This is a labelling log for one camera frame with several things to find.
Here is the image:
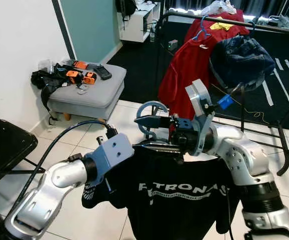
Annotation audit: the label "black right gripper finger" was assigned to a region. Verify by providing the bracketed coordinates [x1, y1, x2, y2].
[145, 142, 186, 157]
[136, 115, 177, 129]

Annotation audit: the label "grey plastic clothes hanger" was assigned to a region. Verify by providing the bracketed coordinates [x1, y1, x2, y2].
[135, 100, 170, 141]

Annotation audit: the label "black Petronas t-shirt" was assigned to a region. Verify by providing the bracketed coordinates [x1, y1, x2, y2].
[82, 144, 240, 240]

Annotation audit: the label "blue plastic hanger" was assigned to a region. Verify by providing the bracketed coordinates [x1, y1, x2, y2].
[192, 15, 214, 42]

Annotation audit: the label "red t-shirt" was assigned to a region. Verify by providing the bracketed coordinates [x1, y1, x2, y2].
[158, 27, 228, 133]

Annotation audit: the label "black floor carpet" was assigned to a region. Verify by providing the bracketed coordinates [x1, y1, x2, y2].
[107, 22, 289, 146]

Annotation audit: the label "grey ottoman wooden legs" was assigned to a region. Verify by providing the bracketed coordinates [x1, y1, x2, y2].
[47, 62, 126, 121]

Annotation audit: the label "black handheld device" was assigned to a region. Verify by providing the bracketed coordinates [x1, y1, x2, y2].
[94, 65, 113, 81]

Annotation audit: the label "blue denim shorts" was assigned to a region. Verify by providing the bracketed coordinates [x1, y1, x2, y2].
[209, 36, 276, 93]

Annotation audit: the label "white shelf unit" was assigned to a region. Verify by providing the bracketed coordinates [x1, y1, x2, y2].
[117, 2, 160, 43]

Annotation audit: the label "red flag yellow star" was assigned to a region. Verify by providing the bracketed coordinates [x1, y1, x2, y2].
[184, 10, 250, 46]

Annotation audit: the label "black backpack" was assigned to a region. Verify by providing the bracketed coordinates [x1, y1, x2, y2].
[116, 0, 138, 17]

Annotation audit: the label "clear plastic container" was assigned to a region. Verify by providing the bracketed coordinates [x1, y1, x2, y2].
[38, 59, 60, 73]

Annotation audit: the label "black folding chair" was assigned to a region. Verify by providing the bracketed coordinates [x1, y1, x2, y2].
[0, 102, 61, 236]

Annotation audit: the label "white crumpled cloth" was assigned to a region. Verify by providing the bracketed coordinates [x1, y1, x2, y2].
[200, 0, 238, 16]

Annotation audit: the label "black metal clothes rack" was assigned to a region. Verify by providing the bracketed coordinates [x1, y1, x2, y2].
[152, 11, 289, 177]

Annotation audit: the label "dark curtain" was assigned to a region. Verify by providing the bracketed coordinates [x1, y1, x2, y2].
[164, 0, 289, 21]

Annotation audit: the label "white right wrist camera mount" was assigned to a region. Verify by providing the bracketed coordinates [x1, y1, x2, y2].
[184, 79, 234, 155]

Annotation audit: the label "yellow cord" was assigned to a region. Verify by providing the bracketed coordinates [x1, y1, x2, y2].
[247, 107, 273, 123]

